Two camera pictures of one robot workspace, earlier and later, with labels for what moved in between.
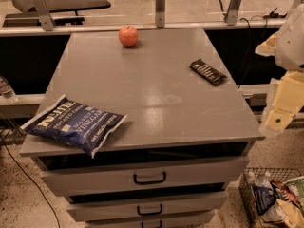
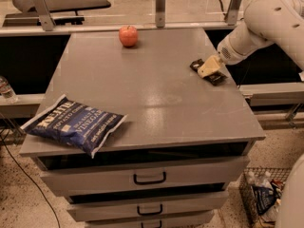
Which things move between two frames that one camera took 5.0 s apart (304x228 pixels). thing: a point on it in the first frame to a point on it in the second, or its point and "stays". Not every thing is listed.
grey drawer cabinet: x=186 y=142 stays
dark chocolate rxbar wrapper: x=207 y=72 stays
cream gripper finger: x=285 y=99 to x=210 y=66
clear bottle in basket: x=262 y=179 stays
